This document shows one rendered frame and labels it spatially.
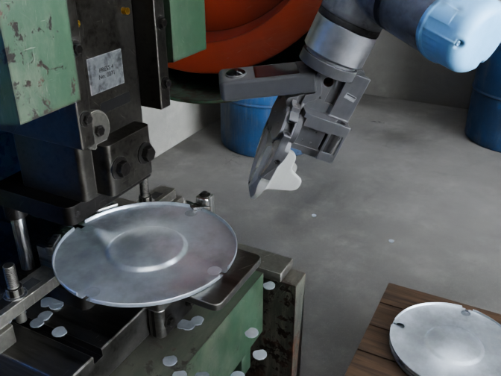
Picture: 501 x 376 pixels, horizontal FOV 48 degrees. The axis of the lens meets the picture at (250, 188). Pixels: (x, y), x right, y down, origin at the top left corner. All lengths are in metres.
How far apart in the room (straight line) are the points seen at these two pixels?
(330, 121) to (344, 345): 1.29
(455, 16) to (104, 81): 0.48
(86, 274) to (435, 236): 1.85
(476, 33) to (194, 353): 0.62
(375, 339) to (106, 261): 0.74
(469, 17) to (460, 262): 1.87
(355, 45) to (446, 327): 0.93
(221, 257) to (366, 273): 1.38
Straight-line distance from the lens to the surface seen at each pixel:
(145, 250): 0.90
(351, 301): 2.07
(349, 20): 0.64
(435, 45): 0.57
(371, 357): 1.36
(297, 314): 1.15
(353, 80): 0.68
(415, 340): 1.39
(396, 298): 1.53
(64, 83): 0.70
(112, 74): 0.83
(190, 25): 0.90
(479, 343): 1.42
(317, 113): 0.68
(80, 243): 0.95
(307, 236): 2.39
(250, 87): 0.66
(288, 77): 0.66
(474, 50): 0.58
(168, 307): 0.92
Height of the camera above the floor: 1.28
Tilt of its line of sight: 28 degrees down
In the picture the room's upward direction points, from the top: straight up
